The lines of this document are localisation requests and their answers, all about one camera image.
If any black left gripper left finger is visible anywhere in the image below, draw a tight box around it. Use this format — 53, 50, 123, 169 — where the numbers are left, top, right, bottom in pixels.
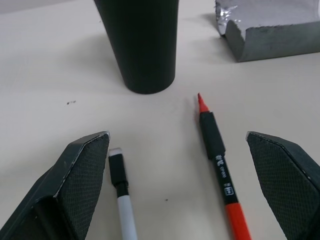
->
0, 130, 111, 240

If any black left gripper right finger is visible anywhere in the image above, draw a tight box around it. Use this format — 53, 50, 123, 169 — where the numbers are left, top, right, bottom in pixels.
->
245, 130, 320, 240

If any white pen with black cap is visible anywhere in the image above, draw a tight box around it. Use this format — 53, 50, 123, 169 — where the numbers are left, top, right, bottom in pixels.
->
108, 148, 139, 240

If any red and black pen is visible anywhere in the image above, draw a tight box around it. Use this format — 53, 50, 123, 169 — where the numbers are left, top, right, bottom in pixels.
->
197, 92, 253, 240

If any grey box with foil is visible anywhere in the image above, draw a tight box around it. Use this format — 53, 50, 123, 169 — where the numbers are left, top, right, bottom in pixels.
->
214, 0, 320, 63

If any black cylindrical pen holder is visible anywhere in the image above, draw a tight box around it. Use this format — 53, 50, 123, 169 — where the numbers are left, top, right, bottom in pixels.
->
93, 0, 181, 95

